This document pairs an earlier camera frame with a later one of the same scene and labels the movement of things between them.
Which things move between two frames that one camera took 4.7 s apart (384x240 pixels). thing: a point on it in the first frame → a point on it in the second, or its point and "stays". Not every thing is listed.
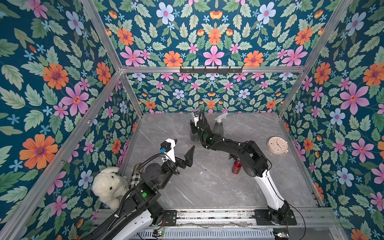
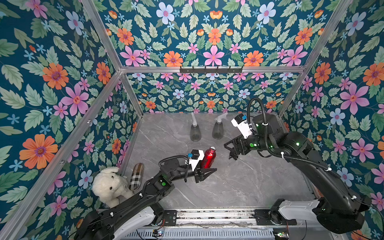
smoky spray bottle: (218, 128) stays
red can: (236, 167) → (209, 157)
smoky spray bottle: (195, 137) stays
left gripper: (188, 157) → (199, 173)
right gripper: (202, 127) → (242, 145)
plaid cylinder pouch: (136, 176) stays
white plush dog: (108, 186) stays
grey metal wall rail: (211, 71) stays
